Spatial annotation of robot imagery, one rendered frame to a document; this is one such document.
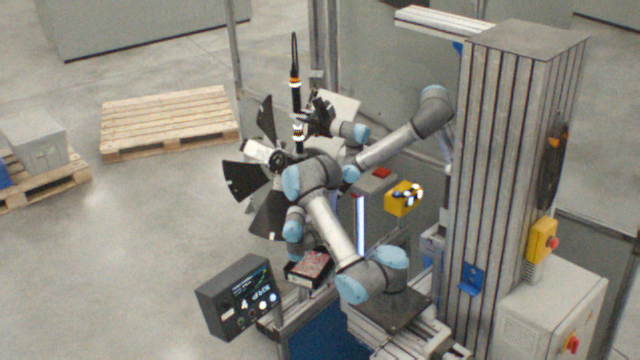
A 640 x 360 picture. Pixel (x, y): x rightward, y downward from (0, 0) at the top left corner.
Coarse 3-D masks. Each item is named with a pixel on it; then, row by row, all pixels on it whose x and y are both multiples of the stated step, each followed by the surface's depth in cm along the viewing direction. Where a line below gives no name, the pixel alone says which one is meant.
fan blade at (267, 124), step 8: (272, 96) 282; (264, 104) 287; (272, 104) 281; (264, 112) 288; (272, 112) 280; (264, 120) 289; (272, 120) 280; (264, 128) 292; (272, 128) 281; (272, 136) 283
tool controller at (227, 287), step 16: (256, 256) 213; (224, 272) 207; (240, 272) 205; (256, 272) 206; (272, 272) 211; (208, 288) 200; (224, 288) 198; (240, 288) 202; (256, 288) 207; (272, 288) 212; (208, 304) 198; (224, 304) 196; (256, 304) 208; (272, 304) 213; (208, 320) 204; (224, 320) 199; (256, 320) 209; (224, 336) 200
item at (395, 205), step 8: (400, 184) 278; (408, 184) 278; (392, 192) 273; (416, 192) 274; (384, 200) 274; (392, 200) 270; (400, 200) 267; (408, 200) 270; (416, 200) 276; (384, 208) 276; (392, 208) 272; (400, 208) 269; (408, 208) 273; (400, 216) 271
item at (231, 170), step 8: (224, 160) 290; (232, 160) 287; (224, 168) 291; (232, 168) 288; (240, 168) 286; (248, 168) 284; (256, 168) 281; (224, 176) 292; (232, 176) 290; (240, 176) 287; (248, 176) 285; (256, 176) 284; (264, 176) 283; (232, 184) 291; (240, 184) 290; (248, 184) 288; (256, 184) 287; (264, 184) 286; (232, 192) 293; (240, 192) 292; (248, 192) 290; (240, 200) 293
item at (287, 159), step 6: (276, 150) 273; (282, 150) 271; (270, 156) 274; (276, 156) 272; (282, 156) 270; (288, 156) 269; (270, 162) 274; (282, 162) 270; (288, 162) 268; (294, 162) 272; (270, 168) 272; (276, 168) 271; (282, 168) 269
